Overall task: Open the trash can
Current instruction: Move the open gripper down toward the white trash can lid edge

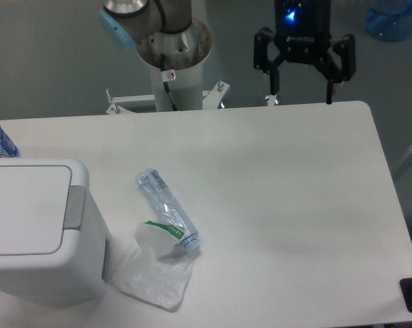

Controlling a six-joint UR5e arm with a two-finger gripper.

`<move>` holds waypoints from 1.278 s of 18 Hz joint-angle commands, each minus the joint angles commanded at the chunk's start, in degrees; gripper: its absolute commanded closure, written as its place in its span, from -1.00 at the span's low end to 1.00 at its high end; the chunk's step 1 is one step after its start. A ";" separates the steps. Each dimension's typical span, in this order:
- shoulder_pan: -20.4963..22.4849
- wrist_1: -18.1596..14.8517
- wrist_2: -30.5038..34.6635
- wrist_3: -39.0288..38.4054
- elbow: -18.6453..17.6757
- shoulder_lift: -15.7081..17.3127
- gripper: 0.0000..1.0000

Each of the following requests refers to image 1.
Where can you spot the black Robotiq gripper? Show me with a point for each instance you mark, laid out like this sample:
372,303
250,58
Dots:
302,35

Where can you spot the white trash can lid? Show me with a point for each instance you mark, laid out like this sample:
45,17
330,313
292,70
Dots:
32,208

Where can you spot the white plastic trash can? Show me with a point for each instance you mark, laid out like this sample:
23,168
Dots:
78,269

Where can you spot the large blue water jug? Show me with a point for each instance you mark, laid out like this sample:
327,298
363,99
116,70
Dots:
389,21

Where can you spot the crushed clear plastic bottle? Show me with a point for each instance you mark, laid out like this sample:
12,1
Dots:
170,214

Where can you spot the grey lid push button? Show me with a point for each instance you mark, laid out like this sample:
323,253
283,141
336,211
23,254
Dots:
74,208

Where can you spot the clear plastic bag green stripe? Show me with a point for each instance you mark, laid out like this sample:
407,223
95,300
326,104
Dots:
157,269

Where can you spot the white pedestal base frame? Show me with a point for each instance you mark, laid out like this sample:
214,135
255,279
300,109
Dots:
134,99

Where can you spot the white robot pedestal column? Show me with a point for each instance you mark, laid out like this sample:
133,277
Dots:
175,63

